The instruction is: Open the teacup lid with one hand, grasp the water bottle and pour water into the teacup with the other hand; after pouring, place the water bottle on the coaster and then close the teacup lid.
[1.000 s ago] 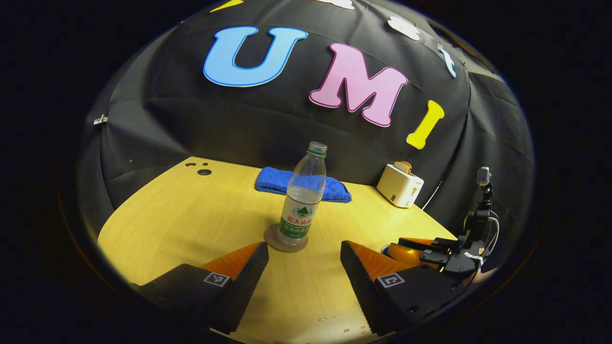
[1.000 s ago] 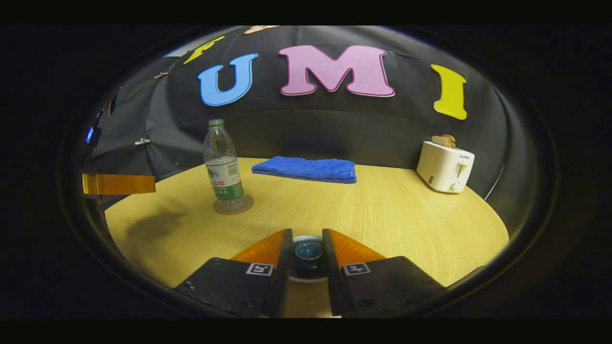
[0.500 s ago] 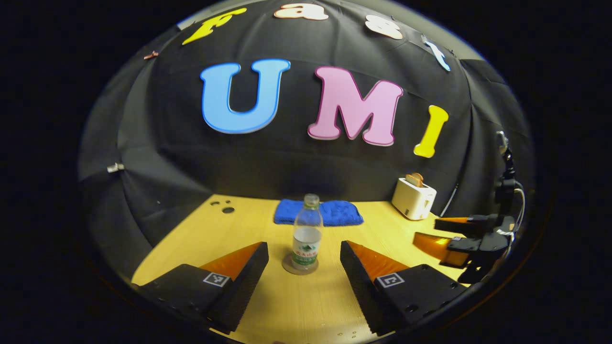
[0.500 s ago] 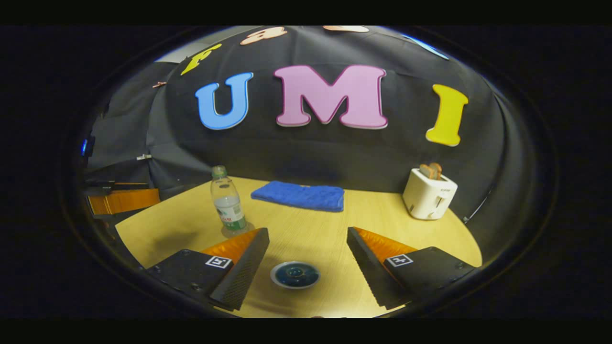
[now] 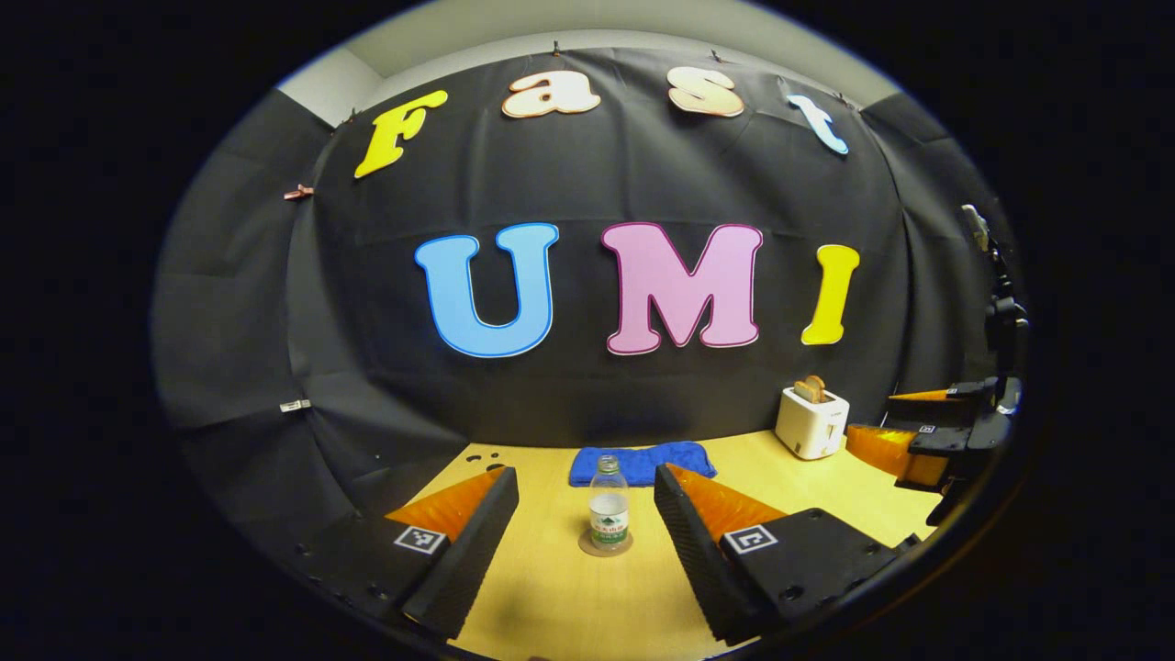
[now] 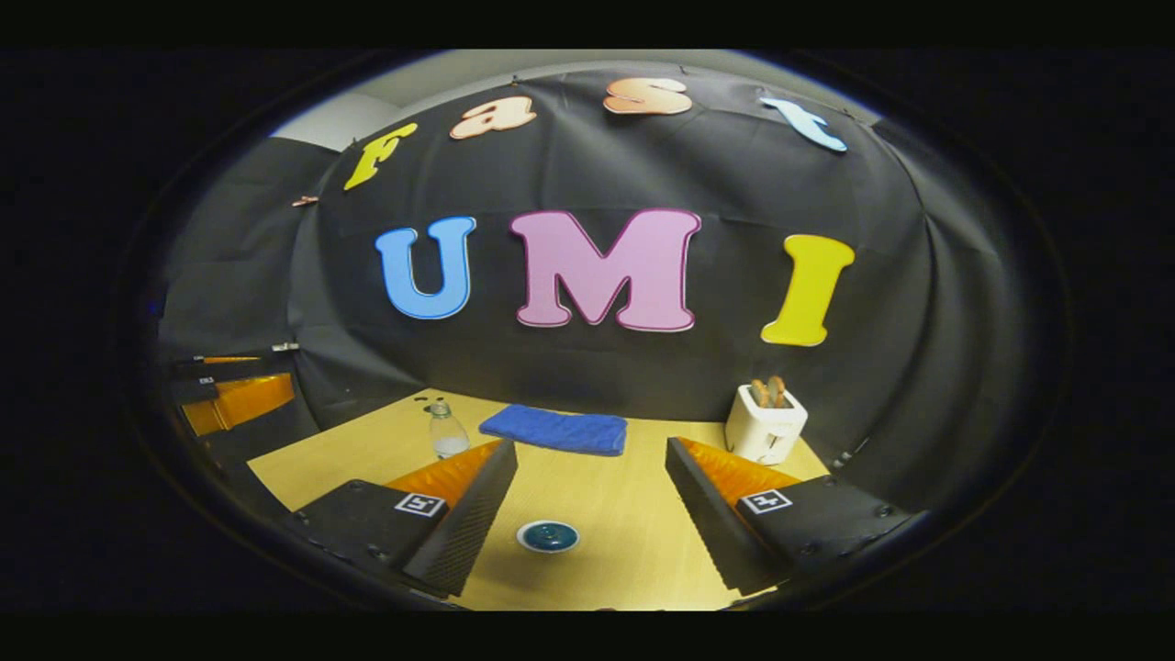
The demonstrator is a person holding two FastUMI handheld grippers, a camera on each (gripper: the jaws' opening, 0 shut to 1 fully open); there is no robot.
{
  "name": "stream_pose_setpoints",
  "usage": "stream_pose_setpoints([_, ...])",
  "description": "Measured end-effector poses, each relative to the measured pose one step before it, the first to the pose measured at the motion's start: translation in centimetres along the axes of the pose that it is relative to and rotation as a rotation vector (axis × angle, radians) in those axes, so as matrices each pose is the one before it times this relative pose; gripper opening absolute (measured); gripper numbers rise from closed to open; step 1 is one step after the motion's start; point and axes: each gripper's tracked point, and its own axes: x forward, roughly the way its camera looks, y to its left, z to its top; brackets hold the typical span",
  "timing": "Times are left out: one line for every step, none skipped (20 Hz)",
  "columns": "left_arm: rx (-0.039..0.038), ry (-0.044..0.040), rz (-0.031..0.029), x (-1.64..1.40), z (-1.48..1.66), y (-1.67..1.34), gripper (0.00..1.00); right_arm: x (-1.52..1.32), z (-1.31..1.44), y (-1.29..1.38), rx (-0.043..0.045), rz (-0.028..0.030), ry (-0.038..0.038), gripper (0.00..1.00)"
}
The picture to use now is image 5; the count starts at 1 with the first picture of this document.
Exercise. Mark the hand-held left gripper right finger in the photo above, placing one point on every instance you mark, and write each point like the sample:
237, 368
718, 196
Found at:
698, 551

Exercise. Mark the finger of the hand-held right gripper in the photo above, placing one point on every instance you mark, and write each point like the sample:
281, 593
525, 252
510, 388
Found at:
932, 441
968, 393

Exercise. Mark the brown toast slice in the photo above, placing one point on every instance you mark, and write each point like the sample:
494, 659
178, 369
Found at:
817, 386
802, 392

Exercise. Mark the copper cloth clip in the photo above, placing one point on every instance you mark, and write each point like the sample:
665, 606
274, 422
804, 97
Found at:
298, 192

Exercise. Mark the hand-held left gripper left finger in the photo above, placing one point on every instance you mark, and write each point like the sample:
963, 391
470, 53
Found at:
468, 551

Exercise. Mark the round brown coaster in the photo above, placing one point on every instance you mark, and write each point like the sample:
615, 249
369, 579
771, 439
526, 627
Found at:
587, 548

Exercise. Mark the blue folded towel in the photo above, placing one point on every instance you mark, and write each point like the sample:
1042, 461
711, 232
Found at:
652, 459

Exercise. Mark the clear plastic water bottle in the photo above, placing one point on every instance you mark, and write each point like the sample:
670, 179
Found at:
609, 514

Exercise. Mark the silver cloth clip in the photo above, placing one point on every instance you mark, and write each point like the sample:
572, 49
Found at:
296, 405

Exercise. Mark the white toaster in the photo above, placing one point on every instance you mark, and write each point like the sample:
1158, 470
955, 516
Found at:
808, 427

